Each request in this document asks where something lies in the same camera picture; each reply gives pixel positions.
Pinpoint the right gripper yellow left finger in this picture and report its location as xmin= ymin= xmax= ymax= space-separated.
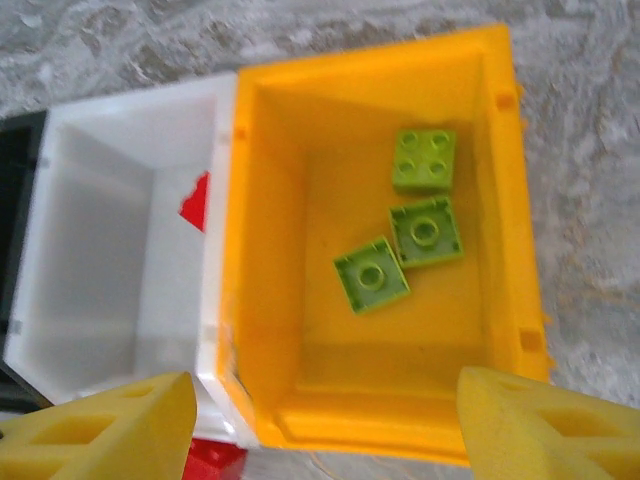
xmin=0 ymin=371 xmax=199 ymax=480

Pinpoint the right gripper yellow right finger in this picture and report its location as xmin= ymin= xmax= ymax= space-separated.
xmin=456 ymin=365 xmax=640 ymax=480

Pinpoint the green square lego brick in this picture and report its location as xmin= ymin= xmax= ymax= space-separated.
xmin=388 ymin=194 xmax=465 ymax=270
xmin=392 ymin=128 xmax=459 ymax=195
xmin=332 ymin=234 xmax=411 ymax=316

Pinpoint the red lego brick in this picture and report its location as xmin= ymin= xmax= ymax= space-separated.
xmin=178 ymin=170 xmax=211 ymax=234
xmin=182 ymin=437 xmax=249 ymax=480

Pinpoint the white plastic bin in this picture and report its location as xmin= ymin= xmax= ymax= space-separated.
xmin=2 ymin=72 xmax=261 ymax=451

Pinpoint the black plastic bin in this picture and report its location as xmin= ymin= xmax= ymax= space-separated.
xmin=0 ymin=110 xmax=56 ymax=409

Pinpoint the yellow plastic bin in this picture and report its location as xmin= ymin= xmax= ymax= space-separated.
xmin=214 ymin=22 xmax=556 ymax=469

